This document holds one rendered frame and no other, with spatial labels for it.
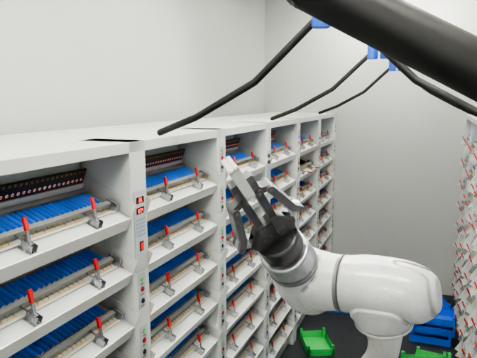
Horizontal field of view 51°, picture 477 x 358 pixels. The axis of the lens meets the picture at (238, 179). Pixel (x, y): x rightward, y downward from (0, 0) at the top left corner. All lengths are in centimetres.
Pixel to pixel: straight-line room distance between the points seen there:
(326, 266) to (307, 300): 7
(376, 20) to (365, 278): 66
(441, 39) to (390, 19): 2
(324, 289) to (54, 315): 82
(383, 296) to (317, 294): 11
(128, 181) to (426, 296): 108
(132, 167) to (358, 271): 98
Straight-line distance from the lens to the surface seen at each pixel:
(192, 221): 219
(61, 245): 143
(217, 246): 235
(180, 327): 219
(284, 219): 79
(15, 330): 140
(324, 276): 89
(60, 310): 149
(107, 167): 170
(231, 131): 241
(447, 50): 24
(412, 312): 87
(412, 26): 24
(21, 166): 130
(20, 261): 133
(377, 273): 87
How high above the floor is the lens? 187
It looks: 9 degrees down
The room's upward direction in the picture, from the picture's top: straight up
